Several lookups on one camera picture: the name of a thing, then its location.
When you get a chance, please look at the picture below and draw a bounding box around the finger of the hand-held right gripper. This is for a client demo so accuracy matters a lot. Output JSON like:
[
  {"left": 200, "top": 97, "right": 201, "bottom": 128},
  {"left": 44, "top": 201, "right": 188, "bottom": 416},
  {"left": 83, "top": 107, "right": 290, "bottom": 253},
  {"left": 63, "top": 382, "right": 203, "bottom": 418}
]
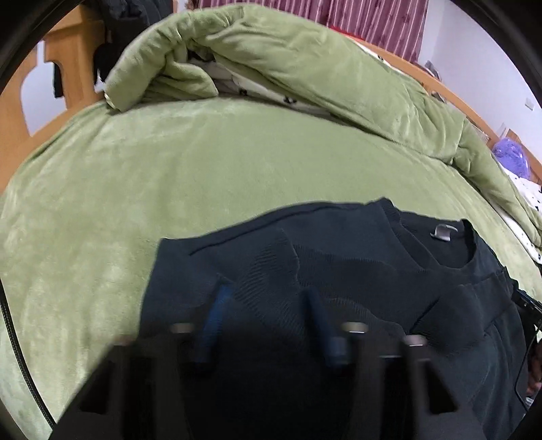
[{"left": 512, "top": 290, "right": 542, "bottom": 413}]

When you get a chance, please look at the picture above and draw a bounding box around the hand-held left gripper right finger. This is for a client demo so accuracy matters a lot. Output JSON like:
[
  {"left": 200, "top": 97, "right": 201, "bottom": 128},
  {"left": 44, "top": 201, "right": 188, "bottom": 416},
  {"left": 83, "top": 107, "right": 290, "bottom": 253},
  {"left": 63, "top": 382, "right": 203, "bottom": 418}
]
[{"left": 303, "top": 288, "right": 487, "bottom": 440}]

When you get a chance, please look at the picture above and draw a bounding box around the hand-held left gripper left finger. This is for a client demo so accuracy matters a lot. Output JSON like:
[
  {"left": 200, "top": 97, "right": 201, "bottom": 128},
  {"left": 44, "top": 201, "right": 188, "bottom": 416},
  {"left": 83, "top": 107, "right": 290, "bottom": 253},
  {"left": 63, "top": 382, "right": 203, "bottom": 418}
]
[{"left": 51, "top": 275, "right": 233, "bottom": 440}]

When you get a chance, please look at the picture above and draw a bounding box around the black knit sweater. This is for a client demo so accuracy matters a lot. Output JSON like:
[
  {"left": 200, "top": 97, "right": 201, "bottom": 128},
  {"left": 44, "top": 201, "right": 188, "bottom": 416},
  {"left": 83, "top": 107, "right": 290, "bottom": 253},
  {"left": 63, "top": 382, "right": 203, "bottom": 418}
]
[{"left": 138, "top": 197, "right": 536, "bottom": 440}]

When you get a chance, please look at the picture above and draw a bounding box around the green bed sheet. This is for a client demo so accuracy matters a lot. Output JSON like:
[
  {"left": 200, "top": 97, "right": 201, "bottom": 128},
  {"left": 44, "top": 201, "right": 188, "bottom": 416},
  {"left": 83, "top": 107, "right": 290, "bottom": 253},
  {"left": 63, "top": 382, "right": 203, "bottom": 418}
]
[{"left": 0, "top": 95, "right": 538, "bottom": 440}]

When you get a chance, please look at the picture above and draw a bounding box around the purple plush toy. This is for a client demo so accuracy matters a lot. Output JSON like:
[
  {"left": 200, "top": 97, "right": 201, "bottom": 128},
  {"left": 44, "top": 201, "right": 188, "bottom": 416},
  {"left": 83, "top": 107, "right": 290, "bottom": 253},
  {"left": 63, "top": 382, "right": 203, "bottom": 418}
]
[{"left": 491, "top": 137, "right": 532, "bottom": 178}]

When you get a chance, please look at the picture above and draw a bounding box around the green quilt with printed lining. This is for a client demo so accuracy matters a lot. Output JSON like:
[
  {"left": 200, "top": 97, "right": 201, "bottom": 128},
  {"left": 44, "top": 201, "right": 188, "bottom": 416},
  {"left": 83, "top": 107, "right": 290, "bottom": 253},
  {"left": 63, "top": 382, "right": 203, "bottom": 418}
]
[{"left": 104, "top": 8, "right": 542, "bottom": 265}]

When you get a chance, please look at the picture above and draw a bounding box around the black hanging clothing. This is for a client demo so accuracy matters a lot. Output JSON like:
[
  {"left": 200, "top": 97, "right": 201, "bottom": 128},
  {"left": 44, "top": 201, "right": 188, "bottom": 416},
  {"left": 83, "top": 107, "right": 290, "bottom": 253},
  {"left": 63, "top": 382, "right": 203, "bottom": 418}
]
[{"left": 53, "top": 0, "right": 174, "bottom": 98}]

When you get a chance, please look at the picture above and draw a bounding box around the black cable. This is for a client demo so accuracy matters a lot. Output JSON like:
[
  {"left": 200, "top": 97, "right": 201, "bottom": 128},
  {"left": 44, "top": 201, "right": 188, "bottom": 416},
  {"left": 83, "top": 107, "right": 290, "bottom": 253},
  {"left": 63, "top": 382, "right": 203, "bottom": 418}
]
[{"left": 0, "top": 281, "right": 58, "bottom": 428}]

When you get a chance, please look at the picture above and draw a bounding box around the wooden bed frame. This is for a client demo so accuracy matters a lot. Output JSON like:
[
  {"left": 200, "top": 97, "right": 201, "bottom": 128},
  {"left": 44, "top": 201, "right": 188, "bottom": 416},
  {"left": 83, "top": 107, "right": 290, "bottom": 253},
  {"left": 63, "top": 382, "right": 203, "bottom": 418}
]
[{"left": 0, "top": 4, "right": 542, "bottom": 187}]

